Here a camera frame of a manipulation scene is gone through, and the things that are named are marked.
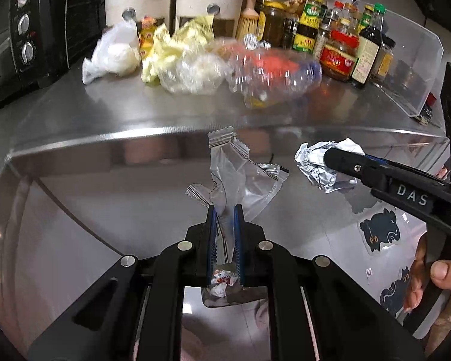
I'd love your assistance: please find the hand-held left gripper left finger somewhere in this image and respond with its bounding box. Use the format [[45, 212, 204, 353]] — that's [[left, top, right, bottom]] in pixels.
[[28, 205, 220, 361]]

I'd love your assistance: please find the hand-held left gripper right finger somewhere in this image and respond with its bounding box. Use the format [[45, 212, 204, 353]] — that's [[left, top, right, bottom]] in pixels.
[[233, 204, 425, 361]]

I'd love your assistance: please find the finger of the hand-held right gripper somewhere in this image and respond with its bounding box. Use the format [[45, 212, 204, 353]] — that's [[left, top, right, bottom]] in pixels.
[[323, 147, 398, 197], [364, 155, 451, 187]]

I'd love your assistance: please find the foil ball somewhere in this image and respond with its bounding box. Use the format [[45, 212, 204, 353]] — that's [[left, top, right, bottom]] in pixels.
[[295, 138, 367, 195]]

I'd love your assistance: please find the clear plastic wrapper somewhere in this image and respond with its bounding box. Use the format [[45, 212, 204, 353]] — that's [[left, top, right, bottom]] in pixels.
[[186, 128, 288, 309]]

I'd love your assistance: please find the person's right hand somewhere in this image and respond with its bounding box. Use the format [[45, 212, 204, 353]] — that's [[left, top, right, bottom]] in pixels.
[[403, 233, 451, 313]]

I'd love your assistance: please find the black cat sticker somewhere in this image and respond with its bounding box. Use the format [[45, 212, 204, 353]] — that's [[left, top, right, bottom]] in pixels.
[[379, 266, 412, 315], [358, 208, 401, 255]]

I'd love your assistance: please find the jar with black lid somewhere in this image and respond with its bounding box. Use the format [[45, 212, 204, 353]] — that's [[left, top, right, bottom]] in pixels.
[[370, 35, 396, 84]]

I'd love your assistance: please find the soy sauce bottle beige label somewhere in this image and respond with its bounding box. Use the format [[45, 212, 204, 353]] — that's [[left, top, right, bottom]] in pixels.
[[350, 3, 386, 90]]

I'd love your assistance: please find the red lid sauce jar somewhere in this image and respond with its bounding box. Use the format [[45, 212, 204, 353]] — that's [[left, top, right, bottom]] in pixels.
[[319, 29, 360, 83]]

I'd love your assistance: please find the clear plastic container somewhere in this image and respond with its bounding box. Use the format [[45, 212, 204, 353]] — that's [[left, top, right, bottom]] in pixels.
[[355, 2, 446, 118]]

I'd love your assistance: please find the crushed clear plastic bottle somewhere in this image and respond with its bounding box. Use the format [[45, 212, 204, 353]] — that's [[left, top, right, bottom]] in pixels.
[[225, 41, 324, 110]]

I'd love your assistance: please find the glass pepper shaker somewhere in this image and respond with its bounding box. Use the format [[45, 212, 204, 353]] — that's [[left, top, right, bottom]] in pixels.
[[313, 23, 332, 60]]

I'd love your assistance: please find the green label bottle yellow cap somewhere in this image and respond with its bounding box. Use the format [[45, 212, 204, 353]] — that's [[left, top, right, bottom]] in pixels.
[[361, 5, 376, 28]]

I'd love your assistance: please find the sauce bottle green yellow label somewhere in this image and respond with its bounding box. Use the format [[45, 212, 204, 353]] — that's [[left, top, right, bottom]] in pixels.
[[292, 0, 324, 54]]

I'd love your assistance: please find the dark glass bottle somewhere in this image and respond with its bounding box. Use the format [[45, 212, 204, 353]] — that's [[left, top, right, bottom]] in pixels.
[[281, 16, 300, 49]]

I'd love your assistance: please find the small foil piece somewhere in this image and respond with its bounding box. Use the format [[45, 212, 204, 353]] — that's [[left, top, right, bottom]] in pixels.
[[244, 34, 272, 52]]

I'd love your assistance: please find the oil jar yellow lid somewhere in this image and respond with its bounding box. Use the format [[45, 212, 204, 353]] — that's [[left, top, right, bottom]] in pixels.
[[259, 0, 298, 48]]

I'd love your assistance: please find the crumpled clear plastic bag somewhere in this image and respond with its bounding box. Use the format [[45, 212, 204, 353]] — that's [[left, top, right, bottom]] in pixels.
[[159, 50, 231, 95]]

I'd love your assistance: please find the yellow plastic bag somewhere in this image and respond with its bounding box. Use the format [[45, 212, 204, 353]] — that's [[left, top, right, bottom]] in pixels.
[[140, 15, 216, 84]]

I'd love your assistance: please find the white plastic bag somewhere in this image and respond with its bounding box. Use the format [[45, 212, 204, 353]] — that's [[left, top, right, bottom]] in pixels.
[[82, 19, 142, 85]]

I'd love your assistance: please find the small yellow red packet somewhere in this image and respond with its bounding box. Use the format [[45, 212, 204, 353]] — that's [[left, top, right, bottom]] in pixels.
[[137, 16, 162, 49]]

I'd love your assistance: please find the black toaster oven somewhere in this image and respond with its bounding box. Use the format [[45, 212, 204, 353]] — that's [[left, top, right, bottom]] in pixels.
[[0, 0, 106, 118]]

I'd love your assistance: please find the pink handled brush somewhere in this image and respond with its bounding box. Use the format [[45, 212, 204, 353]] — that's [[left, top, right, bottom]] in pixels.
[[235, 0, 259, 40]]

